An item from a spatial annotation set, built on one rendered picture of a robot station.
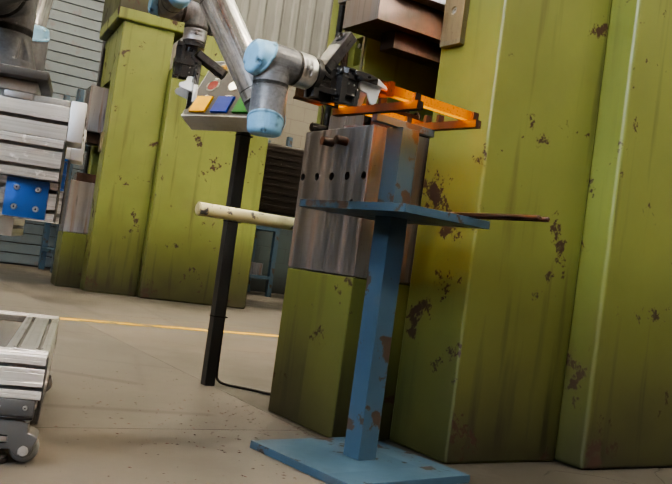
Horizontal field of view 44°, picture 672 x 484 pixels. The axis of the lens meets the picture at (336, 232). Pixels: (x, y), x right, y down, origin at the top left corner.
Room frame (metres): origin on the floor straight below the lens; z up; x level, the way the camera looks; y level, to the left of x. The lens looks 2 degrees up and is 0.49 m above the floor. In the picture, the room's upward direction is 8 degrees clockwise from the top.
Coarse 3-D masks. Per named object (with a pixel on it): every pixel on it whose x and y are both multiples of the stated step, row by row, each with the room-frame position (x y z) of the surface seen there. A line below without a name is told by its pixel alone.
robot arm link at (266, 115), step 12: (252, 84) 1.71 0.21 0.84; (264, 84) 1.68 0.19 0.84; (276, 84) 1.68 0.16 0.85; (252, 96) 1.70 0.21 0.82; (264, 96) 1.68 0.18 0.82; (276, 96) 1.69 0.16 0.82; (252, 108) 1.69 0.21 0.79; (264, 108) 1.68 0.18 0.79; (276, 108) 1.69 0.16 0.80; (252, 120) 1.69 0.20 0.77; (264, 120) 1.68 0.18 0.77; (276, 120) 1.69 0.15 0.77; (252, 132) 1.70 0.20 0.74; (264, 132) 1.69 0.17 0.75; (276, 132) 1.70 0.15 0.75
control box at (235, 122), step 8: (224, 64) 3.07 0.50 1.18; (208, 72) 3.08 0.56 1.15; (208, 80) 3.05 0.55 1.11; (216, 80) 3.03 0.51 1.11; (224, 80) 3.01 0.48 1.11; (232, 80) 2.99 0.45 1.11; (200, 88) 3.04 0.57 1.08; (216, 88) 3.00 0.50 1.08; (224, 88) 2.98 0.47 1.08; (288, 88) 2.96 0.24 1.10; (216, 96) 2.98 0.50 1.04; (232, 104) 2.91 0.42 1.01; (184, 112) 3.00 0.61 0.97; (192, 112) 2.98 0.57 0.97; (200, 112) 2.96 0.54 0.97; (208, 112) 2.94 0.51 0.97; (184, 120) 3.02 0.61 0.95; (192, 120) 2.99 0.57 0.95; (200, 120) 2.97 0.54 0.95; (208, 120) 2.95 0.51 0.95; (216, 120) 2.93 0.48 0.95; (224, 120) 2.91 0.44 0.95; (232, 120) 2.89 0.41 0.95; (240, 120) 2.87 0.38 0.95; (192, 128) 3.04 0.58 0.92; (200, 128) 3.02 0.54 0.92; (208, 128) 3.00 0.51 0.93; (216, 128) 2.97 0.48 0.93; (224, 128) 2.95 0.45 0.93; (232, 128) 2.93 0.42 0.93; (240, 128) 2.91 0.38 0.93
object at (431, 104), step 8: (392, 88) 1.90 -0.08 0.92; (400, 88) 1.92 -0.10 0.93; (384, 96) 1.91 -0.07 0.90; (392, 96) 1.90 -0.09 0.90; (400, 96) 1.93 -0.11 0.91; (408, 96) 1.94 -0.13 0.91; (424, 96) 1.97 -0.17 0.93; (424, 104) 1.98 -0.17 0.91; (432, 104) 1.99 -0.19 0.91; (440, 104) 2.01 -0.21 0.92; (448, 104) 2.03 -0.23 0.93; (440, 112) 2.04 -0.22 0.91; (448, 112) 2.03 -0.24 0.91; (456, 112) 2.05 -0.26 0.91; (464, 112) 2.07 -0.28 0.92
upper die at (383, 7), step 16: (352, 0) 2.66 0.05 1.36; (368, 0) 2.59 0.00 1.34; (384, 0) 2.54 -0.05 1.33; (400, 0) 2.57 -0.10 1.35; (352, 16) 2.65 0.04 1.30; (368, 16) 2.58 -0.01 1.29; (384, 16) 2.55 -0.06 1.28; (400, 16) 2.58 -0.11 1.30; (416, 16) 2.61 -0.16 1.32; (432, 16) 2.65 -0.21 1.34; (368, 32) 2.70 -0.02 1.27; (384, 32) 2.67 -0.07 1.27; (416, 32) 2.62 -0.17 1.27; (432, 32) 2.65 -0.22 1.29
